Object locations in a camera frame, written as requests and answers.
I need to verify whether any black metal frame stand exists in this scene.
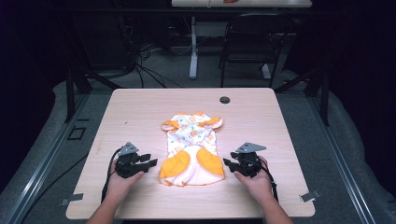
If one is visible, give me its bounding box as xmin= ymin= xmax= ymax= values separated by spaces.
xmin=59 ymin=18 xmax=122 ymax=123
xmin=274 ymin=59 xmax=331 ymax=127

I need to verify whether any grey metal bracket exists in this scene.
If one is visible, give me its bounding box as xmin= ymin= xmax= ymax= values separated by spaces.
xmin=299 ymin=189 xmax=322 ymax=203
xmin=59 ymin=192 xmax=85 ymax=207

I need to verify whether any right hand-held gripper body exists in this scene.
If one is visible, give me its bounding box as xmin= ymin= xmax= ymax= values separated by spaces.
xmin=232 ymin=141 xmax=268 ymax=179

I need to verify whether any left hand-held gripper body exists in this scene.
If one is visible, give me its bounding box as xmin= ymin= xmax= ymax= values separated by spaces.
xmin=114 ymin=141 xmax=147 ymax=179

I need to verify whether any white desk with leg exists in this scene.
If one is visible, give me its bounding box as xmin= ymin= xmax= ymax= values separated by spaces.
xmin=170 ymin=0 xmax=313 ymax=80

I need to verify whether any person's right hand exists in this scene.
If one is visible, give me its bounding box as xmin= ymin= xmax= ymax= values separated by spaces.
xmin=233 ymin=155 xmax=276 ymax=203

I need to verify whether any orange and white baby garment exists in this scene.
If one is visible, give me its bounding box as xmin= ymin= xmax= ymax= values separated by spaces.
xmin=159 ymin=111 xmax=226 ymax=188

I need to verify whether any black folding chair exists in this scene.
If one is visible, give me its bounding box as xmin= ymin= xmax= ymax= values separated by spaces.
xmin=218 ymin=12 xmax=293 ymax=90

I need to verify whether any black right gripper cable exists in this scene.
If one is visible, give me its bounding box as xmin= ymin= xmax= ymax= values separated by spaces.
xmin=261 ymin=159 xmax=280 ymax=203

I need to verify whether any black floor cable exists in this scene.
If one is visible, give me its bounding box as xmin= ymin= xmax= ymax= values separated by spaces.
xmin=20 ymin=151 xmax=91 ymax=222

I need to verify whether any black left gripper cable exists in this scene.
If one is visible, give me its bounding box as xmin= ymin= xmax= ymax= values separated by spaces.
xmin=100 ymin=147 xmax=123 ymax=203

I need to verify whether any bundle of black cables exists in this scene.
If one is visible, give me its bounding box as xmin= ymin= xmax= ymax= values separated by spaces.
xmin=115 ymin=15 xmax=185 ymax=90

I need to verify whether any person's left hand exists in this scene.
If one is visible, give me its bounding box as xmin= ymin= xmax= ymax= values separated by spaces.
xmin=105 ymin=158 xmax=146 ymax=203

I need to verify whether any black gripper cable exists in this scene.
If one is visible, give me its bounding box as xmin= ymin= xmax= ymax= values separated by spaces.
xmin=261 ymin=159 xmax=280 ymax=203
xmin=100 ymin=147 xmax=123 ymax=203

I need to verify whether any aluminium floor rail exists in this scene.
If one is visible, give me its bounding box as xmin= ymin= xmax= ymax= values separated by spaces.
xmin=6 ymin=92 xmax=90 ymax=224
xmin=307 ymin=92 xmax=379 ymax=224

